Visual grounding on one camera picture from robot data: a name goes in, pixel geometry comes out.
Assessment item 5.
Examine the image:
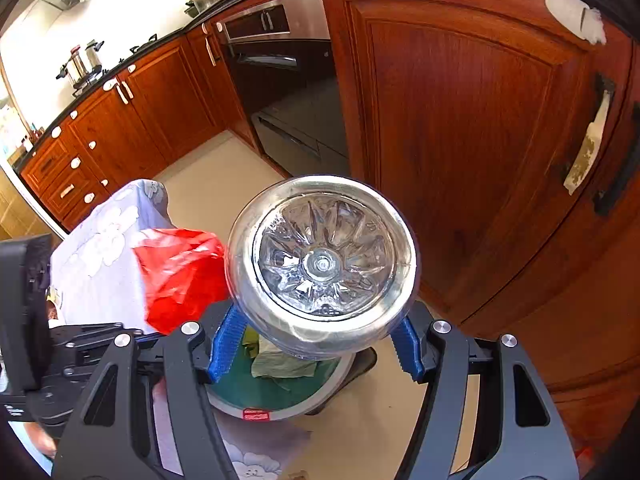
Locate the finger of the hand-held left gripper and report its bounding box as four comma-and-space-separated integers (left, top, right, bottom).
49, 322, 167, 365

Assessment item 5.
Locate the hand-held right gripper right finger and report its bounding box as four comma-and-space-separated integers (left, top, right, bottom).
392, 316, 581, 480

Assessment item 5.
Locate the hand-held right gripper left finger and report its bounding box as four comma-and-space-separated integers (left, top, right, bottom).
52, 304, 247, 480

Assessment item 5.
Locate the white trash bin green liner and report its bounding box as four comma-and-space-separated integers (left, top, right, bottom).
205, 300, 378, 421

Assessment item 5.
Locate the red plastic bag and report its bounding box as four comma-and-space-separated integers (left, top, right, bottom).
131, 228, 230, 336

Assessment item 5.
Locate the clear plastic bottle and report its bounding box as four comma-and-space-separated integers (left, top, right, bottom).
225, 175, 418, 358

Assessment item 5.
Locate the person's left forearm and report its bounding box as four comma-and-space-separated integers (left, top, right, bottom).
6, 420, 53, 480

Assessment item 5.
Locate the person's left hand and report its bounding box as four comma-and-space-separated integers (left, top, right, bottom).
22, 422, 57, 461

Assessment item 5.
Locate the purple floral tablecloth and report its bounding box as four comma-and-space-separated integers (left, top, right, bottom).
50, 178, 311, 480

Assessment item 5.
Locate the wooden drawer cabinet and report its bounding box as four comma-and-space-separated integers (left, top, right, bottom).
19, 127, 113, 233

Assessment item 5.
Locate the large wooden cabinet door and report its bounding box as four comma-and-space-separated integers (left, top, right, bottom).
320, 0, 640, 396

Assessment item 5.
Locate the wooden double door cabinet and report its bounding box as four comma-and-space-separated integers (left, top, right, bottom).
67, 35, 218, 173

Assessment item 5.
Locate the steel pot red knob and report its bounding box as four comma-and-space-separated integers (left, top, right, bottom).
56, 45, 90, 88

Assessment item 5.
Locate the narrow wooden cabinet door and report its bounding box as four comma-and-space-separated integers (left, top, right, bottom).
186, 21, 257, 147

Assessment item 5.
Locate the steel kettle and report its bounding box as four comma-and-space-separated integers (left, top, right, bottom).
85, 40, 107, 73

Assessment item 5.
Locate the built-in black steel oven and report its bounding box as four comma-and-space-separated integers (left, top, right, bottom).
215, 0, 351, 178

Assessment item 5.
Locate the black gas stove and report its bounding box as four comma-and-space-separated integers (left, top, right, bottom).
119, 34, 162, 61

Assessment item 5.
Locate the black kitchen countertop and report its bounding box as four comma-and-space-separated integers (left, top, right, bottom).
12, 0, 326, 173

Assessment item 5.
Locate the white child safety lock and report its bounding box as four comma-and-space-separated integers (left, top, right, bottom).
545, 0, 607, 45

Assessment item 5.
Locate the black taped cabinet handle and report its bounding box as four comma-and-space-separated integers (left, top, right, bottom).
562, 74, 638, 217

